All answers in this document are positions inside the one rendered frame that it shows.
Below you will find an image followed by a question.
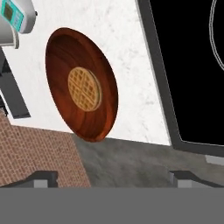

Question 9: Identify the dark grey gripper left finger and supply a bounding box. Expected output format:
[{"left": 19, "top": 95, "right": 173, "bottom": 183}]
[{"left": 6, "top": 171, "right": 59, "bottom": 189}]

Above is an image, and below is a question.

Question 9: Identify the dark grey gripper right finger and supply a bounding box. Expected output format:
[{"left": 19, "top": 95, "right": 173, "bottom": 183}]
[{"left": 169, "top": 170, "right": 224, "bottom": 189}]

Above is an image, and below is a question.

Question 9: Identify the round golden waffle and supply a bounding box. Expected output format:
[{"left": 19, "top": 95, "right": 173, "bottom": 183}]
[{"left": 67, "top": 66, "right": 103, "bottom": 113}]

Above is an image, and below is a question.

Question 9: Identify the brown wooden bowl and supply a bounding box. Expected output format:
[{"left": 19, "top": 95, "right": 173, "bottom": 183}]
[{"left": 45, "top": 27, "right": 119, "bottom": 144}]

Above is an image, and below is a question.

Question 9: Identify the white appliance with teal panel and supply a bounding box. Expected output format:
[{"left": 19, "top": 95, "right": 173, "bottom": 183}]
[{"left": 0, "top": 0, "right": 39, "bottom": 50}]

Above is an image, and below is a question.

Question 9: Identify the black hob with grey frame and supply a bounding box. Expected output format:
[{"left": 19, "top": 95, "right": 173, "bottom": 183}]
[{"left": 136, "top": 0, "right": 224, "bottom": 158}]

